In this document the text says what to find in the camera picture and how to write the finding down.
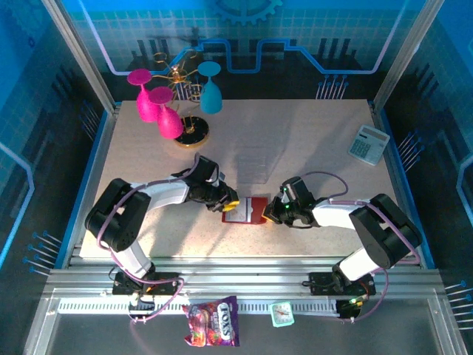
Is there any grey desk calculator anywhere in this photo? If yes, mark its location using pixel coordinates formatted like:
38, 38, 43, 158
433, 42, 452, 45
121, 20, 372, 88
347, 124, 391, 166

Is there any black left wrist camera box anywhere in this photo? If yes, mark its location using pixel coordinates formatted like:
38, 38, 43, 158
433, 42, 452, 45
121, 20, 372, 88
190, 155, 222, 184

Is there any red card holder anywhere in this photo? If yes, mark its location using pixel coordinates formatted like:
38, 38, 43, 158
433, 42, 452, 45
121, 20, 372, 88
221, 197, 269, 226

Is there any teal wine glass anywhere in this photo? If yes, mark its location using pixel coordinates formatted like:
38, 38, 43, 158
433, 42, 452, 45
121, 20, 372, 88
197, 61, 224, 115

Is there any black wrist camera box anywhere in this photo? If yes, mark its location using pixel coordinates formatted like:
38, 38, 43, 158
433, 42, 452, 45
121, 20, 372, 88
281, 176, 316, 203
190, 155, 222, 184

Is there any small mint alarm clock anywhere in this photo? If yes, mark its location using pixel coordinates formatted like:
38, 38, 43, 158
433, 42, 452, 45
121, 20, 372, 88
269, 301, 296, 328

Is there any pink wine glass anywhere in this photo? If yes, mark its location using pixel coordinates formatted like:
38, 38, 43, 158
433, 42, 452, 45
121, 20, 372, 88
149, 87, 185, 140
126, 69, 153, 123

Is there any aluminium frame rail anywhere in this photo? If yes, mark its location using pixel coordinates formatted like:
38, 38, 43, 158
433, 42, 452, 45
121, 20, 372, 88
44, 257, 444, 300

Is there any aluminium frame post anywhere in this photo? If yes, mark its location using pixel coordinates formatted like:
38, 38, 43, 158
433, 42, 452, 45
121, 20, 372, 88
372, 0, 446, 110
39, 0, 122, 114

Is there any gold glass rack, black base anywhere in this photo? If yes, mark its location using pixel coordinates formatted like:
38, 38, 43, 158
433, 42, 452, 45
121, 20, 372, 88
153, 51, 211, 149

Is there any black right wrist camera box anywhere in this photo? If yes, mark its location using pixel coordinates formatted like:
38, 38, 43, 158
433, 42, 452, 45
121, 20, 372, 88
281, 176, 316, 203

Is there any white slotted cable duct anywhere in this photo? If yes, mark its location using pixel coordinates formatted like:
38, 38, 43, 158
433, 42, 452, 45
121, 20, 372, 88
57, 300, 341, 315

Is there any purple candy bag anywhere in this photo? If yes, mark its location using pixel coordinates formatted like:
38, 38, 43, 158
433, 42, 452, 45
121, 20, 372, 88
181, 295, 240, 348

